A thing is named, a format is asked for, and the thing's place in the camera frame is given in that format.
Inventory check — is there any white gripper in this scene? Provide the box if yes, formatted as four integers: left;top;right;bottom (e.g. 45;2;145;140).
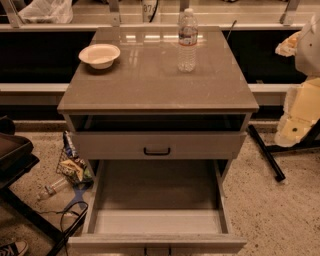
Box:
274;32;320;147

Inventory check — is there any clear plastic water bottle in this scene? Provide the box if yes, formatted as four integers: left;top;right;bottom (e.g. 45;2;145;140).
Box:
178;8;198;72

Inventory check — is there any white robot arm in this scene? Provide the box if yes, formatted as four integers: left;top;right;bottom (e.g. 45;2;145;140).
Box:
274;14;320;147

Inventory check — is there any grey drawer cabinet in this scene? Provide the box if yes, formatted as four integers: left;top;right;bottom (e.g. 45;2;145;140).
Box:
56;25;260;256

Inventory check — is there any open grey drawer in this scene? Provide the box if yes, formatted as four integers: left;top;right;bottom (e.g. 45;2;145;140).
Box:
69;160;246;256

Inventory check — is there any closed upper drawer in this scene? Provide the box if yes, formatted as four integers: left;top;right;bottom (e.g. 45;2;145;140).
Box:
71;132;246;160

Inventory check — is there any empty bottle on floor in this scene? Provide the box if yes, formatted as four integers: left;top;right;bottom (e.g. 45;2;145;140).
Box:
37;178;69;201

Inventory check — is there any black stand base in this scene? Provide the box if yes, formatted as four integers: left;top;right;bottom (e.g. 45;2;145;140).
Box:
247;120;320;182

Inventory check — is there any white numbered container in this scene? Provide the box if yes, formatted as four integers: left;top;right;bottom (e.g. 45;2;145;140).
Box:
141;0;159;23

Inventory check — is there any white paper bowl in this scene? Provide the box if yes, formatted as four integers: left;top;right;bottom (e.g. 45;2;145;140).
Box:
78;44;120;70

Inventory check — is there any white plastic bag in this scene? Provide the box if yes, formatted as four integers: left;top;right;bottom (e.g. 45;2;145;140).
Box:
18;0;73;24

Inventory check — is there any dark chair at left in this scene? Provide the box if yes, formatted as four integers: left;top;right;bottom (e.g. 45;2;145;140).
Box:
0;116;64;243

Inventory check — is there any black sneaker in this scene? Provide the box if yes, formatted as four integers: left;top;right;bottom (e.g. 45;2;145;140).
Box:
0;241;28;256

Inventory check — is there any wire basket with snack bags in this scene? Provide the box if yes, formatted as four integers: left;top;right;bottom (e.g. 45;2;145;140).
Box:
59;131;93;184

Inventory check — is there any black cable on floor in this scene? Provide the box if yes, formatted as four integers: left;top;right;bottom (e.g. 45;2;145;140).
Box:
34;200;89;256

